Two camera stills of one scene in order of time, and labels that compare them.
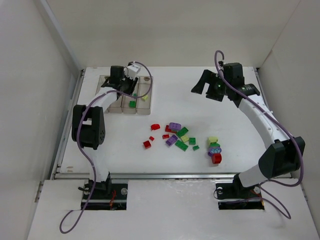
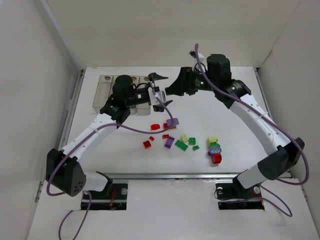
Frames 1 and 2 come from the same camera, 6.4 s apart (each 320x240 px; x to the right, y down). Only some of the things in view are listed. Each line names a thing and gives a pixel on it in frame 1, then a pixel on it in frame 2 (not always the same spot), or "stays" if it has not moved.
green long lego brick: [180, 144] stays
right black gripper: [212, 85] → [188, 81]
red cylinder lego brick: [216, 158] stays
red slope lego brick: [147, 144] stays
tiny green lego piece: [195, 147] stays
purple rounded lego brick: [175, 126] → [173, 121]
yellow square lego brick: [184, 138] stays
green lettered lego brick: [192, 141] stays
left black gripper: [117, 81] → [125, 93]
